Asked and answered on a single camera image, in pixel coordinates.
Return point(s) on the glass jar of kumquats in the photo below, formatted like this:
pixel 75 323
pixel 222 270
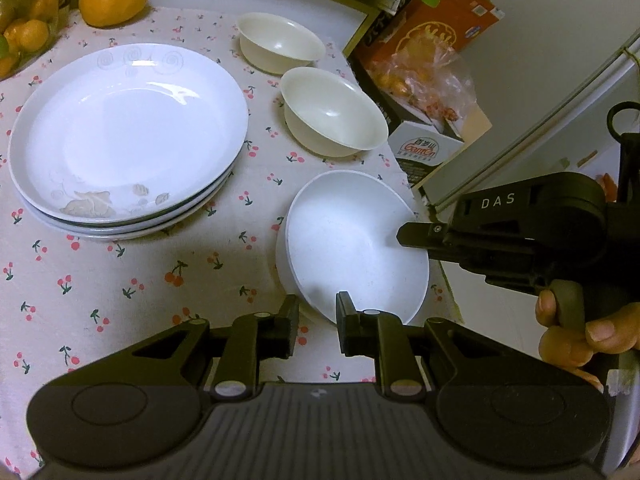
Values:
pixel 25 35

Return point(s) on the cherry print tablecloth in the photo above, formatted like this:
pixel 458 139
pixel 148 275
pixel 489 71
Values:
pixel 150 270

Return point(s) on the blue patterned plate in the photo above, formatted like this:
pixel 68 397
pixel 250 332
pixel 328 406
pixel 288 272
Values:
pixel 100 228

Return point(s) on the white refrigerator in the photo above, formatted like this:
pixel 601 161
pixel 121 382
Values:
pixel 550 60

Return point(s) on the white bowl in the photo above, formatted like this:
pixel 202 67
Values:
pixel 345 240

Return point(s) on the orange cardboard box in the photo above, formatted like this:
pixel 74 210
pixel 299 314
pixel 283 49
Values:
pixel 480 15

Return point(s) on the person's right hand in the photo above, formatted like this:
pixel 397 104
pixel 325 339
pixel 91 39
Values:
pixel 610 332

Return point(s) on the bag of snacks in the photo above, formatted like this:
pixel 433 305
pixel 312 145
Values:
pixel 425 80

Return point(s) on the white oval deep plate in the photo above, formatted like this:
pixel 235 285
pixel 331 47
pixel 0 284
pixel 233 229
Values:
pixel 115 236

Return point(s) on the cream bowl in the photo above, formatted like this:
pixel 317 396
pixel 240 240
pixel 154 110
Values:
pixel 330 110
pixel 280 40

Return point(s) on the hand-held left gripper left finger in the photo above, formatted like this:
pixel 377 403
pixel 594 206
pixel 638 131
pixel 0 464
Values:
pixel 290 325

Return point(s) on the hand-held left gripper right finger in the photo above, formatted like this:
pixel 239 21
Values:
pixel 345 330

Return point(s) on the white floral swirl plate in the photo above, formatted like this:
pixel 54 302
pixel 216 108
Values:
pixel 125 135

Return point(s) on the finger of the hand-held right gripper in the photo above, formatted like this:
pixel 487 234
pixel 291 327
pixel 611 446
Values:
pixel 422 235

